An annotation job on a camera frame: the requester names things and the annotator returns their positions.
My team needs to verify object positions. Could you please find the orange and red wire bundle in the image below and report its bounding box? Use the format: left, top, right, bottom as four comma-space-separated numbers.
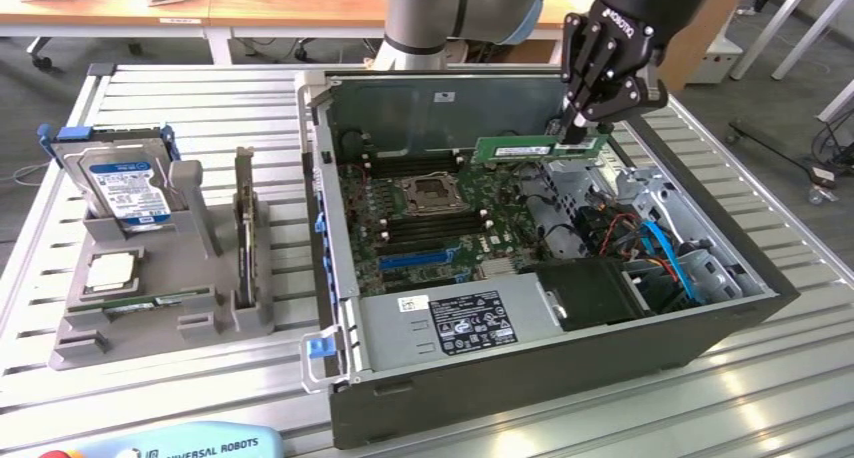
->
598, 213, 677, 280

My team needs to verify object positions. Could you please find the green motherboard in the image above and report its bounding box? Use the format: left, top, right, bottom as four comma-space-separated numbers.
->
336, 147, 557, 297

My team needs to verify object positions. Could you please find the silver chipset heatsink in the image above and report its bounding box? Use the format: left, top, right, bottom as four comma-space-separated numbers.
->
481, 258, 521, 279

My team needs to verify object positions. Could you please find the wooden desk with white frame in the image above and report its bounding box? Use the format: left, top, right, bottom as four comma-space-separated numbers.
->
0, 0, 566, 67

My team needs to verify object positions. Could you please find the silver CPU chip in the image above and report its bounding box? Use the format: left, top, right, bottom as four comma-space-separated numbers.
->
82, 250, 147, 294

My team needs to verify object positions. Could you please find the silver power supply unit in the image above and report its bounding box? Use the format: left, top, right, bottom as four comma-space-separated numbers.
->
345, 272, 570, 375

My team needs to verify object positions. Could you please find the white table frame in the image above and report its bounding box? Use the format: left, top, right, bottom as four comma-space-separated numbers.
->
729, 0, 854, 124

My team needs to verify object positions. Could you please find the blue card retention bar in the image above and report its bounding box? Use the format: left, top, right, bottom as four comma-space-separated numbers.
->
308, 180, 336, 300

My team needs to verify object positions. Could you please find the white box under cabinet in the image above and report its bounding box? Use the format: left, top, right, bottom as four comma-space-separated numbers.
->
685, 26, 745, 85

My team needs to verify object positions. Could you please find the hard disk with blue carrier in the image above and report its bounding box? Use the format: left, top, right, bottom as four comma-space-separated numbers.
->
36, 121, 184, 228

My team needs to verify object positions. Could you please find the metal disk bay cage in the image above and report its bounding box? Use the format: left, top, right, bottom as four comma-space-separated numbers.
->
543, 158, 762, 309

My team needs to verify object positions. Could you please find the black wheeled stand base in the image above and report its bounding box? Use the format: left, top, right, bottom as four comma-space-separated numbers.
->
725, 119, 844, 203

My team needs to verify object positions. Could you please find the blue flat data wire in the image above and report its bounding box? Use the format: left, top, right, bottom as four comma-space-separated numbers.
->
638, 219, 701, 305

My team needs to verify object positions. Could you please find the wooden cabinet panel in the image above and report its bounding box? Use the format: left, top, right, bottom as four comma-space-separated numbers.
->
657, 0, 757, 93

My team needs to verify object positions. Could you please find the black RAM slot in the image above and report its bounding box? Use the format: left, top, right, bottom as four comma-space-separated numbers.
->
373, 170, 463, 180
389, 232, 493, 245
386, 219, 489, 231
387, 226, 490, 238
370, 151, 459, 161
371, 164, 462, 173
371, 158, 461, 167
385, 212, 486, 224

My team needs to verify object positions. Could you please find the grey parts rack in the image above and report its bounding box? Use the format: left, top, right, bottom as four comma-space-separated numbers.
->
48, 159, 276, 372

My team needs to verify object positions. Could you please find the black graphics card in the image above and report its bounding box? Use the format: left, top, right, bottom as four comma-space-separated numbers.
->
230, 145, 263, 310

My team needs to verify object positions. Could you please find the long blue expansion slot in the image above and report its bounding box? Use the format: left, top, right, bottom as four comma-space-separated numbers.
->
378, 247, 457, 273

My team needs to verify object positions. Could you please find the green RAM stick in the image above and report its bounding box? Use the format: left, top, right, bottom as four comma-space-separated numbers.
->
98, 294, 183, 313
474, 133, 613, 166

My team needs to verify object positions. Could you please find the black expansion slot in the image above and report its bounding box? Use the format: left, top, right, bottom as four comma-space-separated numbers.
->
379, 268, 463, 285

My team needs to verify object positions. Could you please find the metal CPU socket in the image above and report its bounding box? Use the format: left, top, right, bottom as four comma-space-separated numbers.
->
393, 174, 470, 217

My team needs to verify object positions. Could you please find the light blue teach pendant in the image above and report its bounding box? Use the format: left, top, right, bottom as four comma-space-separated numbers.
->
38, 419, 286, 458

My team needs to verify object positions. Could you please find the black open PC case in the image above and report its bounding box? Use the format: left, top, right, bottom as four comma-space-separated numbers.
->
295, 69, 802, 452

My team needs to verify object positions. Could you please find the blue case latch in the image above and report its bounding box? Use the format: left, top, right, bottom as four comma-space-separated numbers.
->
304, 334, 336, 363

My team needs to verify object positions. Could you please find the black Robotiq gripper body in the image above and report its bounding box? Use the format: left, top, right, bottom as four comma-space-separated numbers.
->
585, 0, 669, 87

